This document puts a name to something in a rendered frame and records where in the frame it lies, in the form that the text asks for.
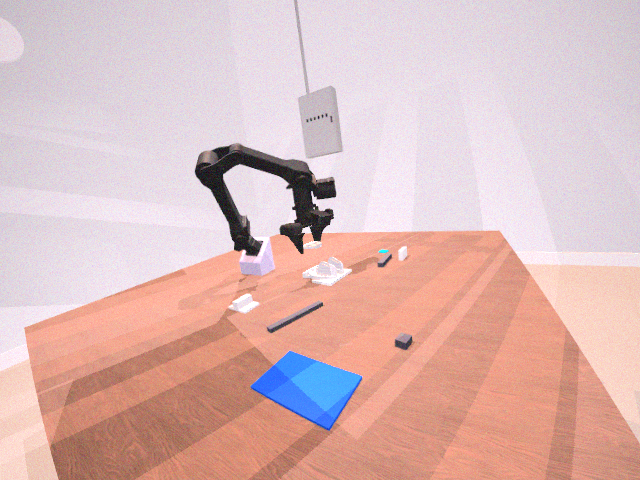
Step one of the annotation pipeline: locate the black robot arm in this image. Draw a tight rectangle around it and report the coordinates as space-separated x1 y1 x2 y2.
195 143 337 257

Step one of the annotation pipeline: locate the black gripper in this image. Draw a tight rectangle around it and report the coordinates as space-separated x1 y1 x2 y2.
279 201 328 254

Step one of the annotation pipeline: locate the blue flat plate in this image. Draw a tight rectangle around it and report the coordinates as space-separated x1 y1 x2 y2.
250 352 362 431

